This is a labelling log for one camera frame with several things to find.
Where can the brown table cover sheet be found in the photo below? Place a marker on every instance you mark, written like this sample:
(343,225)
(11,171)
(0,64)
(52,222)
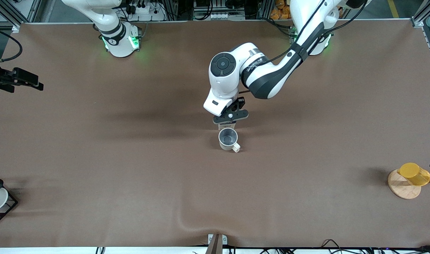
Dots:
(130,158)

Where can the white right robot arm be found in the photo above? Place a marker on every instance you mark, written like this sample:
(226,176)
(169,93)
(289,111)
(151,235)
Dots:
(117,38)

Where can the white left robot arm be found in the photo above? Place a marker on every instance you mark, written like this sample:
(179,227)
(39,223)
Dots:
(267,77)

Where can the small white power strip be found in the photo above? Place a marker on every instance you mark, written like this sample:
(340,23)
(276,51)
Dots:
(219,16)

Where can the yellow plastic cup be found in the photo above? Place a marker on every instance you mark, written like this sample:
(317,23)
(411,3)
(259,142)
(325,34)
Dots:
(414,174)

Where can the round wooden cup stand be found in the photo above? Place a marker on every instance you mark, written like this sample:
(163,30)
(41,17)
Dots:
(401,190)

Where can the white power strip with plugs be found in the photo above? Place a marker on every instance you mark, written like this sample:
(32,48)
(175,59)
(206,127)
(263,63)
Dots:
(144,8)

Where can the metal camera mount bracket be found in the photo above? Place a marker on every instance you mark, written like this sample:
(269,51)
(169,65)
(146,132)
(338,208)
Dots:
(216,243)

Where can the bag of orange bread rolls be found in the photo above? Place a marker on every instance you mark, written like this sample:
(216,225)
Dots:
(280,12)

